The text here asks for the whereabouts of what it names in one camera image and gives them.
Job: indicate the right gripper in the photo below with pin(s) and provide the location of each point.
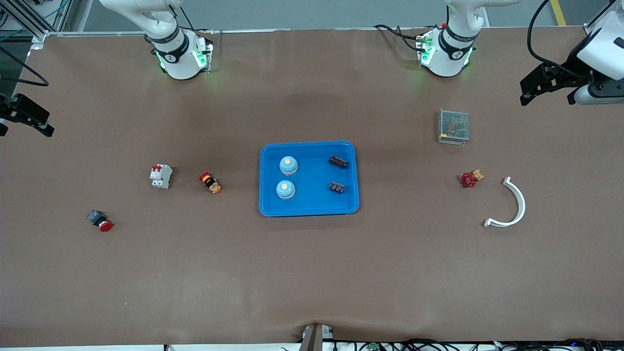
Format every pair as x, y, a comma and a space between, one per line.
10, 111

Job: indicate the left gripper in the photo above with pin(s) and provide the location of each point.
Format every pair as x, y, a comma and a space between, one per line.
574, 65

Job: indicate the dark brown cylindrical capacitor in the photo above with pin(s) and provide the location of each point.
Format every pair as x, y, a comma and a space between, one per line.
337, 187
338, 162

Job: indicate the light blue call bell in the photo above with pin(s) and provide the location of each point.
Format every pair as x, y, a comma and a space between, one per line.
285, 190
288, 165

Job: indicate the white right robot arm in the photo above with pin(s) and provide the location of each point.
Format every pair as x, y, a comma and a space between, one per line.
178, 63

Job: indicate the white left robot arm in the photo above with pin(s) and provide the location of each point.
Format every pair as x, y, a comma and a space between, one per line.
446, 61

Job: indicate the metal mesh power supply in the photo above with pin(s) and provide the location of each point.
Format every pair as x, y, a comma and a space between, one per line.
453, 126

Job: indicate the white curved pipe clamp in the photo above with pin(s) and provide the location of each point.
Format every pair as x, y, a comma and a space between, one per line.
523, 204

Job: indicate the red push button grey base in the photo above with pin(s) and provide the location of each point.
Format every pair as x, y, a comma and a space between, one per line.
105, 225

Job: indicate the white circuit breaker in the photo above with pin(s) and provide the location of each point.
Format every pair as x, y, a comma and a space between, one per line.
161, 176

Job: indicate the blue plastic tray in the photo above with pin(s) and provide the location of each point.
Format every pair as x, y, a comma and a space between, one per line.
312, 175

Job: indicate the aluminium frame with black struts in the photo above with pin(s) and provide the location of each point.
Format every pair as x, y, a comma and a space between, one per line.
36, 38

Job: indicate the aluminium frame corner post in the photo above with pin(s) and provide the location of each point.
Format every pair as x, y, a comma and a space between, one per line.
602, 12

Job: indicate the red yellow emergency stop switch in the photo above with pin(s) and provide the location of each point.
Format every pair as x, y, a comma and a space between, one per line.
210, 183

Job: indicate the grey camera stand bracket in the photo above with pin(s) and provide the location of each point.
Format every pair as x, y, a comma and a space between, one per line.
312, 339

